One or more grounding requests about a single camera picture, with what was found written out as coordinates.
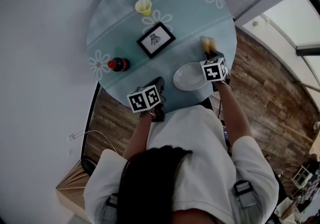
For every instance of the cola bottle with red cap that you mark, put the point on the cola bottle with red cap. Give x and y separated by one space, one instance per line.
120 64

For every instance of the black picture frame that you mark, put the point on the black picture frame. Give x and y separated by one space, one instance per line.
156 39

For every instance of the light wooden table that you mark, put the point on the light wooden table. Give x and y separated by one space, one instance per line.
313 89

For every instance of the person's left forearm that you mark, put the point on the person's left forearm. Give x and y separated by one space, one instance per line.
138 137

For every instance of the person's white shirt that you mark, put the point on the person's white shirt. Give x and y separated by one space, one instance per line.
200 155

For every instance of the person's right forearm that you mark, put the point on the person's right forearm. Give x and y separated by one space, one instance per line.
235 115

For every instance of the beige ribbed box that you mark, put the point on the beige ribbed box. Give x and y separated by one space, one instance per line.
71 193

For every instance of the bread roll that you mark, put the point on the bread roll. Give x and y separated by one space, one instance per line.
208 43

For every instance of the black box device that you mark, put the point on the black box device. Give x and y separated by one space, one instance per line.
225 134

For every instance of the glass sliding door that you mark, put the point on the glass sliding door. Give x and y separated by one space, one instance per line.
282 22

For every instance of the yellow paper cup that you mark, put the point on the yellow paper cup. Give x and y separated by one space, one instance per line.
143 7

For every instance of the white wall socket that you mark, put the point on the white wall socket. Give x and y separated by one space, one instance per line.
72 137

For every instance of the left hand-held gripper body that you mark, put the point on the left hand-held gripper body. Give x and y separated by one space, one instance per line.
142 99

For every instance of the round table with blue cloth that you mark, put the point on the round table with blue cloth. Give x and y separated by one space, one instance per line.
175 7

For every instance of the black round stool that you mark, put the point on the black round stool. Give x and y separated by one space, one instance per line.
88 166

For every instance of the small grey round fixture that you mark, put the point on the small grey round fixture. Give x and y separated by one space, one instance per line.
255 23

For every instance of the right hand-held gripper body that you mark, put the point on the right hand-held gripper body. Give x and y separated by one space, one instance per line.
213 70

